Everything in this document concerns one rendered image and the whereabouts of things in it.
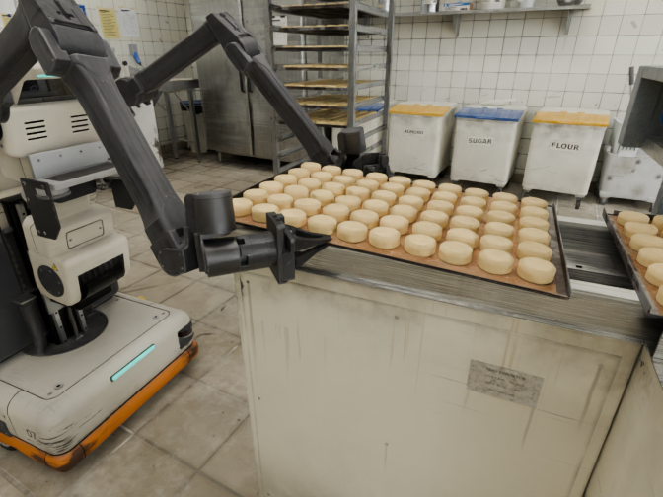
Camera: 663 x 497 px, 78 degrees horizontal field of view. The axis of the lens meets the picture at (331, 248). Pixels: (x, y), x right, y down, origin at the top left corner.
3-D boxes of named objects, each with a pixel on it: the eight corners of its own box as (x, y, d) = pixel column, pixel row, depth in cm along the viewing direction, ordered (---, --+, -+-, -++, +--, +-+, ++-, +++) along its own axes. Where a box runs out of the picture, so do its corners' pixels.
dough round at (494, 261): (511, 263, 64) (514, 251, 63) (511, 278, 59) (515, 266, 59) (478, 256, 65) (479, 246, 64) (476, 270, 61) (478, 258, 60)
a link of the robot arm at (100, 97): (92, 53, 73) (22, 42, 63) (107, 30, 70) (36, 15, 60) (208, 266, 72) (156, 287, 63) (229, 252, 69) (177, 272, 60)
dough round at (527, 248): (540, 251, 68) (543, 241, 67) (555, 266, 64) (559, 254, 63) (510, 250, 68) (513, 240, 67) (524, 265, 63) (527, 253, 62)
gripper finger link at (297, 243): (338, 233, 65) (281, 242, 61) (337, 272, 68) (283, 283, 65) (324, 217, 70) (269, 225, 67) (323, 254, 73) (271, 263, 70)
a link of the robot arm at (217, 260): (198, 273, 65) (202, 283, 59) (192, 230, 63) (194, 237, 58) (243, 265, 67) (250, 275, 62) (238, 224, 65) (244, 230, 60)
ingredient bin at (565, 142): (515, 202, 371) (533, 113, 339) (526, 184, 421) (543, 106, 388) (584, 212, 346) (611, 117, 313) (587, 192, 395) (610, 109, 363)
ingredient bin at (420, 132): (382, 183, 425) (386, 105, 393) (403, 170, 476) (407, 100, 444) (434, 190, 403) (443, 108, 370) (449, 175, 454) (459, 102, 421)
